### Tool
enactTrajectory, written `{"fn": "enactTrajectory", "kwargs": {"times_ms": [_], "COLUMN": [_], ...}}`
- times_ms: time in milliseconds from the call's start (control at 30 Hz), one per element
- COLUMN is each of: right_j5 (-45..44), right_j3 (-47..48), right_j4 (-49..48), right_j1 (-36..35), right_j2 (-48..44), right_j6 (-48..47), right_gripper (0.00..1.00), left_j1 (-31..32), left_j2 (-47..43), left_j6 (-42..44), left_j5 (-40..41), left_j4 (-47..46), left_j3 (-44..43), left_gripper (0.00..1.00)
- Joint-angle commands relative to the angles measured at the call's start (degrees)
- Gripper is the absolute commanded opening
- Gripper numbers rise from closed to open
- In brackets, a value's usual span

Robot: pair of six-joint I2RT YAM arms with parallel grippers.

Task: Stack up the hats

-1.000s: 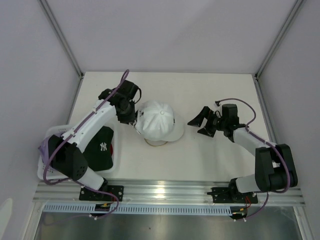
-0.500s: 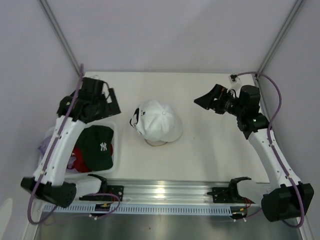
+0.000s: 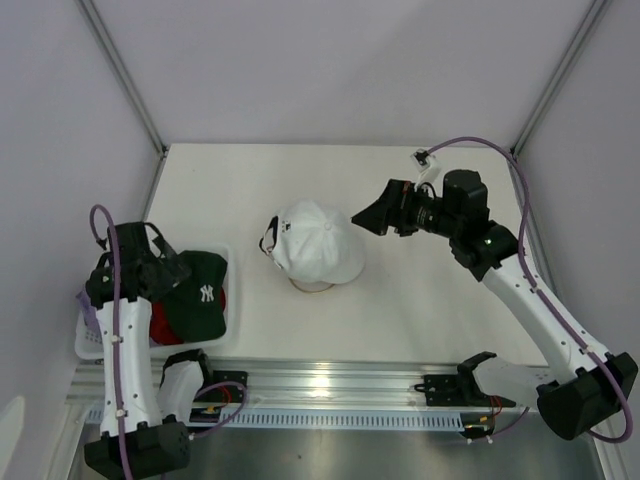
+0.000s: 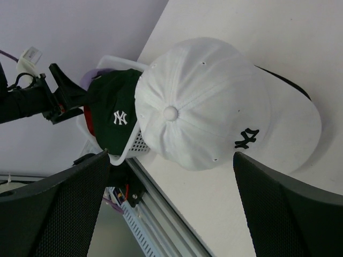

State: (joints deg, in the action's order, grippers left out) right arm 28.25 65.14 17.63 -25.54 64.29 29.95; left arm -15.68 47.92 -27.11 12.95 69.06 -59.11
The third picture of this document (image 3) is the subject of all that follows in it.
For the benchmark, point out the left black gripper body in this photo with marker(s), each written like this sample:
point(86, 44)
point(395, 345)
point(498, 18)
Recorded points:
point(155, 247)

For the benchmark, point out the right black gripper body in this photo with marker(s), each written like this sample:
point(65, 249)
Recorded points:
point(418, 212)

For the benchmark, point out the dark green baseball cap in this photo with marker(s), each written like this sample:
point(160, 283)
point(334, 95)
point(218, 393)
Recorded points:
point(208, 271)

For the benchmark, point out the white baseball cap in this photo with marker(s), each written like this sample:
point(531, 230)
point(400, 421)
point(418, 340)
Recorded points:
point(317, 243)

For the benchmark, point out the black baseball cap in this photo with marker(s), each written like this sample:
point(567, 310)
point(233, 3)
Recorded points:
point(268, 241)

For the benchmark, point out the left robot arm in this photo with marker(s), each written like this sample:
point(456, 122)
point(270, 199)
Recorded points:
point(143, 432)

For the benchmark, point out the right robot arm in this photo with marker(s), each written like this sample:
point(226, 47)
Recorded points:
point(585, 384)

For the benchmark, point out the red baseball cap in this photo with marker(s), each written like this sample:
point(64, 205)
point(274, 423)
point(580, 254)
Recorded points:
point(165, 325)

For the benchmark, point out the lavender baseball cap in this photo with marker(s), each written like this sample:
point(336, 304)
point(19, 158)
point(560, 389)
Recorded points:
point(87, 310)

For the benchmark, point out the white plastic basket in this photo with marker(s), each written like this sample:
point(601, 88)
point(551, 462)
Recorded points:
point(88, 343)

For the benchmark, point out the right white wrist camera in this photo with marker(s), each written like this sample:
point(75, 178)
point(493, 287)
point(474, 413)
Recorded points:
point(427, 165)

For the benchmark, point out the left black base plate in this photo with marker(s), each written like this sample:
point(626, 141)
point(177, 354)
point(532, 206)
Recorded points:
point(228, 393)

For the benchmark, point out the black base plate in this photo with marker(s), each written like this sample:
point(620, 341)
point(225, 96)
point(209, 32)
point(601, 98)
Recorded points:
point(228, 393)
point(451, 390)

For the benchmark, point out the aluminium mounting rail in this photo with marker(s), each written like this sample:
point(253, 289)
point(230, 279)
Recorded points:
point(327, 385)

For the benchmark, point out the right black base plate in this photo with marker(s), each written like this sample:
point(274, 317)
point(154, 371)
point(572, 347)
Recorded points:
point(451, 390)

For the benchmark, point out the white slotted cable duct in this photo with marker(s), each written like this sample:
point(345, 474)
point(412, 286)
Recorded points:
point(348, 420)

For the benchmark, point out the left aluminium frame post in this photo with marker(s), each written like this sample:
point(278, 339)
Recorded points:
point(106, 44)

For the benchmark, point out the aluminium frame post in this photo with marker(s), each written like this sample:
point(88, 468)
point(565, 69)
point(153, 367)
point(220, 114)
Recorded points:
point(106, 44)
point(561, 71)

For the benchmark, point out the right aluminium frame post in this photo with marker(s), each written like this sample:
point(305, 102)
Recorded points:
point(561, 71)

